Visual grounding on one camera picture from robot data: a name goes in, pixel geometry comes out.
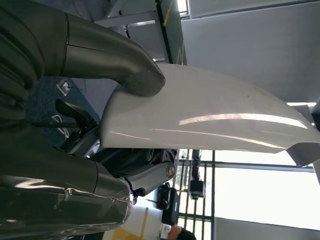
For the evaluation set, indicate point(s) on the white desk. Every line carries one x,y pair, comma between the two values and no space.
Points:
140,222

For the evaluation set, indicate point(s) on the dark window frame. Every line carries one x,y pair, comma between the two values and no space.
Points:
213,192

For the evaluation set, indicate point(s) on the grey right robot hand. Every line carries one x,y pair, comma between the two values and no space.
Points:
100,56

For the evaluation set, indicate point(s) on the yellow tape on workbench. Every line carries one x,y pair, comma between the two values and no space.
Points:
167,15

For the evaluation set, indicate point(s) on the silver floor socket plate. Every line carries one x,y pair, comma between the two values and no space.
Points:
64,87

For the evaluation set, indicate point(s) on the black device on stand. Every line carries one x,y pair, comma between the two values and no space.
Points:
197,188

